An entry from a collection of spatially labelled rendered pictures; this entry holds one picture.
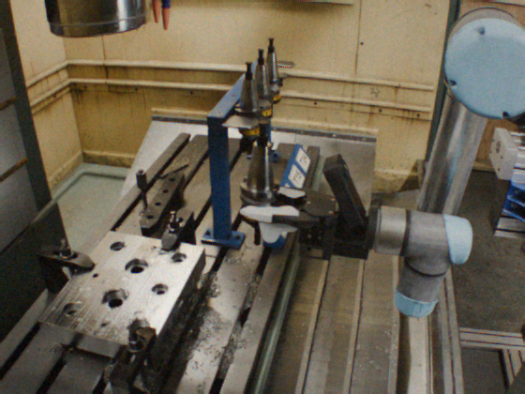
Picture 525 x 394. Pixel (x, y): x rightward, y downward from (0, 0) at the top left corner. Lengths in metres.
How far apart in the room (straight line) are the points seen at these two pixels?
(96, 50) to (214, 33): 0.51
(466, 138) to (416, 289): 0.26
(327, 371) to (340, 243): 0.41
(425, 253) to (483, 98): 0.27
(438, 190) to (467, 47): 0.32
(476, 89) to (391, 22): 1.09
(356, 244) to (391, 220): 0.07
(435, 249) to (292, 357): 0.48
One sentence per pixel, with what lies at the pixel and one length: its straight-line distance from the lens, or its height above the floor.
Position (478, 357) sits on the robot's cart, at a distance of 1.96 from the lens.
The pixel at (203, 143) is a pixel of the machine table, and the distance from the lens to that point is 1.65.
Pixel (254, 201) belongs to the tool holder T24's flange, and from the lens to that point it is 0.75.
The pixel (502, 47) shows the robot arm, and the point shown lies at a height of 1.49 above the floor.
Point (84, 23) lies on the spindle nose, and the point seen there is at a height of 1.49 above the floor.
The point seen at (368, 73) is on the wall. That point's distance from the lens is 1.72.
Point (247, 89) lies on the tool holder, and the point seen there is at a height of 1.27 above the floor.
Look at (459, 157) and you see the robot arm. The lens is 0.82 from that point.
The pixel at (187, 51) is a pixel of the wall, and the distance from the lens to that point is 1.84.
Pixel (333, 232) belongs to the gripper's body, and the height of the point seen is 1.18.
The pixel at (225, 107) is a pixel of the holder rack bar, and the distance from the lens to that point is 1.06.
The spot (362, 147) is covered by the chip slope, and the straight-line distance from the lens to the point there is 1.79.
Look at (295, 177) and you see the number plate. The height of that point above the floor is 0.94.
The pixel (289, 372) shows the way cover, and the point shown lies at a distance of 1.08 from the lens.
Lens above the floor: 1.62
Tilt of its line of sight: 32 degrees down
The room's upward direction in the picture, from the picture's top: straight up
